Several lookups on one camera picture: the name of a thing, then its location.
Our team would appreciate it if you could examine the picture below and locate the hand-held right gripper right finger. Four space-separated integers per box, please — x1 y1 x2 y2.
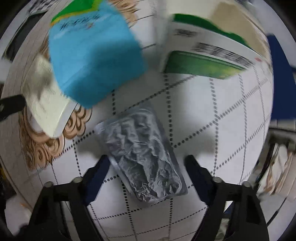
184 155 270 241

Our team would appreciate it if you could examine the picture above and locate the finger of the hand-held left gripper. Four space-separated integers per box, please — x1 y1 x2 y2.
0 95 26 121

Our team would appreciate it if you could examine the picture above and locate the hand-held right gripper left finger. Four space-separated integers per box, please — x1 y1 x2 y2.
28 155 110 241

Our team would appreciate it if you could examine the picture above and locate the silver blister pack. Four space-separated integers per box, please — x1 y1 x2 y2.
95 101 188 204

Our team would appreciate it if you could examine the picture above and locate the pale yellow packet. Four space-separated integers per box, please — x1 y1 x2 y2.
22 54 79 139

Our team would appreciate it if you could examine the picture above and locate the patterned tablecloth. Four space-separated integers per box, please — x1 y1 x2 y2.
0 0 274 241

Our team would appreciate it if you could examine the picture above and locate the blue and green packet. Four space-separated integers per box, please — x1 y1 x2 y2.
48 0 148 109

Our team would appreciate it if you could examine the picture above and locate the green and white box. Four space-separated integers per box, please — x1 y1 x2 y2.
159 0 269 81

